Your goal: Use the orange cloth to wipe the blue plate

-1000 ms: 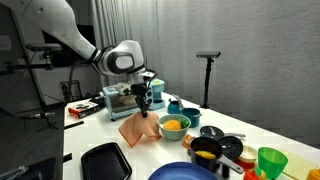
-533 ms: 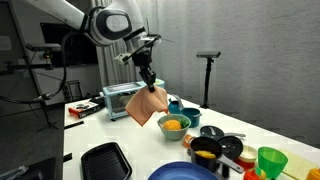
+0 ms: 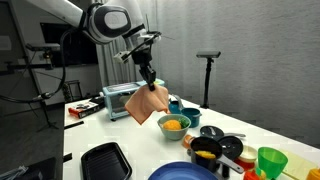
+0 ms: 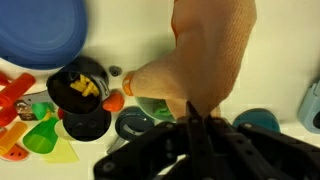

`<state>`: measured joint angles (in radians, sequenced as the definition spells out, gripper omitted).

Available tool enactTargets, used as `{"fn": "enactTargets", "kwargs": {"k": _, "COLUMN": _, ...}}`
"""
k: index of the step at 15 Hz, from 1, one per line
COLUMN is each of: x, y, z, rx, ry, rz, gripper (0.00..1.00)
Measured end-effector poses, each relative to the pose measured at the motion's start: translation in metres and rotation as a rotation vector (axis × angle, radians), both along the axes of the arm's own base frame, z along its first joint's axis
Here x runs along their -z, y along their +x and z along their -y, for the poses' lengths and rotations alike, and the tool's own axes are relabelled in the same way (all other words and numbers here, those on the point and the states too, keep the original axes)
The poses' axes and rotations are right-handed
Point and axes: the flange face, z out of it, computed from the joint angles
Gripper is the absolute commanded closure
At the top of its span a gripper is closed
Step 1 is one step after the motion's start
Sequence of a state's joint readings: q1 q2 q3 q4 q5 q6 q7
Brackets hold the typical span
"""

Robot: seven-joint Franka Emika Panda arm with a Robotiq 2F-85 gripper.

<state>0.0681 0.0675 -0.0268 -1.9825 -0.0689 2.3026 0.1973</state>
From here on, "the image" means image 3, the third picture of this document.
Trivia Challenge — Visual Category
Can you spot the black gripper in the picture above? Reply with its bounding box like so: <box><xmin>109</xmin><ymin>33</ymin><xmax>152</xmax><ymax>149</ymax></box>
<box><xmin>131</xmin><ymin>46</ymin><xmax>157</xmax><ymax>92</ymax></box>

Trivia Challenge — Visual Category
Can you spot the orange cloth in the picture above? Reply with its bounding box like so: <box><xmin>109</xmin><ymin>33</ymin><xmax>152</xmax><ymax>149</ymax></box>
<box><xmin>124</xmin><ymin>84</ymin><xmax>170</xmax><ymax>126</ymax></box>

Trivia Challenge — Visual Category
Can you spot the blue plate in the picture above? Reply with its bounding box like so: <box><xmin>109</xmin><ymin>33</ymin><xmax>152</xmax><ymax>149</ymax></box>
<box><xmin>147</xmin><ymin>161</ymin><xmax>219</xmax><ymax>180</ymax></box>

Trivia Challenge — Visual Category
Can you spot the teal kettle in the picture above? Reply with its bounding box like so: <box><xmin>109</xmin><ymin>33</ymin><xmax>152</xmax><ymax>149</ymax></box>
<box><xmin>168</xmin><ymin>94</ymin><xmax>184</xmax><ymax>115</ymax></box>

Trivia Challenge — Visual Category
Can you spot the light blue toaster oven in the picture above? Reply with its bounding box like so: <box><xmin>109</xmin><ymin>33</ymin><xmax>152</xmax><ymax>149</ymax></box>
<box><xmin>102</xmin><ymin>78</ymin><xmax>166</xmax><ymax>122</ymax></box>

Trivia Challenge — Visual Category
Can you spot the teal mug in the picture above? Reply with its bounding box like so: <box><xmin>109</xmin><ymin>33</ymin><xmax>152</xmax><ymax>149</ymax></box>
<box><xmin>180</xmin><ymin>107</ymin><xmax>203</xmax><ymax>129</ymax></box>

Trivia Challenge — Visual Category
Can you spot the green bowl with food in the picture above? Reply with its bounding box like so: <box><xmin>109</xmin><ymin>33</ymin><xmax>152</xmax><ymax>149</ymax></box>
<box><xmin>157</xmin><ymin>113</ymin><xmax>192</xmax><ymax>141</ymax></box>

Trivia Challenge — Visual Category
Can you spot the black and red box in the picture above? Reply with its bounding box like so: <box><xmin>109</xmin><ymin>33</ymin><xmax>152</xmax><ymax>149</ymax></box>
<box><xmin>68</xmin><ymin>99</ymin><xmax>106</xmax><ymax>120</ymax></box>

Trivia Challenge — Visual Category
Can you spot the small orange cap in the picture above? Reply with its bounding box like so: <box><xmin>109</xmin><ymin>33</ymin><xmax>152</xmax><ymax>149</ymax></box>
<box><xmin>182</xmin><ymin>134</ymin><xmax>195</xmax><ymax>150</ymax></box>

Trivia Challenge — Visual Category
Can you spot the black tape strip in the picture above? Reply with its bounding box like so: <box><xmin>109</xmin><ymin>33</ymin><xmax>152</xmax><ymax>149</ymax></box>
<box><xmin>62</xmin><ymin>152</ymin><xmax>73</xmax><ymax>164</ymax></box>
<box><xmin>63</xmin><ymin>120</ymin><xmax>85</xmax><ymax>131</ymax></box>

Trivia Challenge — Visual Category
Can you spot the black pot with yellow food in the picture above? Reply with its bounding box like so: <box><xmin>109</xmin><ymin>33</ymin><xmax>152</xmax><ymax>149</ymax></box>
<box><xmin>189</xmin><ymin>136</ymin><xmax>245</xmax><ymax>175</ymax></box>

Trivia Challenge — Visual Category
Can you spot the black grill tray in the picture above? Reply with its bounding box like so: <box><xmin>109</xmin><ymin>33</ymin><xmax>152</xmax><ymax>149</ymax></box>
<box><xmin>80</xmin><ymin>141</ymin><xmax>133</xmax><ymax>180</ymax></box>

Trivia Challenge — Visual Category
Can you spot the small black frying pan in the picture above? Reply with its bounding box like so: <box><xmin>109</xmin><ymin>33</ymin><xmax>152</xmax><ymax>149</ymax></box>
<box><xmin>218</xmin><ymin>135</ymin><xmax>245</xmax><ymax>179</ymax></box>

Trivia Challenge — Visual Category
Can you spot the black background tripod rig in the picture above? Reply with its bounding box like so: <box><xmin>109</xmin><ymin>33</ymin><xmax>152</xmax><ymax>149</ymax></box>
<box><xmin>0</xmin><ymin>42</ymin><xmax>62</xmax><ymax>133</ymax></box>

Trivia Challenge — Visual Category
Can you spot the white and red bowl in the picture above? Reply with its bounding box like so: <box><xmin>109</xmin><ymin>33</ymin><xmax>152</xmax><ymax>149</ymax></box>
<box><xmin>234</xmin><ymin>145</ymin><xmax>259</xmax><ymax>172</ymax></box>

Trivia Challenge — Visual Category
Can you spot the red plastic toy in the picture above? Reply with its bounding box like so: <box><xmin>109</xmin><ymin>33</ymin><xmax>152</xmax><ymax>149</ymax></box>
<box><xmin>243</xmin><ymin>168</ymin><xmax>265</xmax><ymax>180</ymax></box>

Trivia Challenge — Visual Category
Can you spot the green plastic cup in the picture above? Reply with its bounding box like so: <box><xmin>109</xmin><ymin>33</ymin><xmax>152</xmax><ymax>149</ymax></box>
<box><xmin>257</xmin><ymin>146</ymin><xmax>289</xmax><ymax>180</ymax></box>

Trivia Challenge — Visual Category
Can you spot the pale yellow cutting board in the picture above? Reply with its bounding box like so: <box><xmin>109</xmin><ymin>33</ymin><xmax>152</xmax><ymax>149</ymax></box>
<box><xmin>280</xmin><ymin>149</ymin><xmax>320</xmax><ymax>180</ymax></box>

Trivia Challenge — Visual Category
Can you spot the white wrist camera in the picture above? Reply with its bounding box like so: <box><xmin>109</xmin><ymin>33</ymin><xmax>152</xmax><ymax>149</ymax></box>
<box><xmin>113</xmin><ymin>49</ymin><xmax>130</xmax><ymax>65</ymax></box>

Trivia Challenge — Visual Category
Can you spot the black camera on stand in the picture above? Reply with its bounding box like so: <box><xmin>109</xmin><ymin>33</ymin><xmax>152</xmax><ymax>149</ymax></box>
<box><xmin>195</xmin><ymin>50</ymin><xmax>222</xmax><ymax>110</ymax></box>

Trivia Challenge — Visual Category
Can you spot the black wall monitor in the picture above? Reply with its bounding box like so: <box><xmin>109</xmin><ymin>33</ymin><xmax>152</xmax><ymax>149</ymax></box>
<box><xmin>39</xmin><ymin>22</ymin><xmax>100</xmax><ymax>67</ymax></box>

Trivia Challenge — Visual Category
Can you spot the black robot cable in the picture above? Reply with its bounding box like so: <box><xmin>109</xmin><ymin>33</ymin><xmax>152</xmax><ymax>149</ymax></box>
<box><xmin>0</xmin><ymin>28</ymin><xmax>84</xmax><ymax>104</ymax></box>

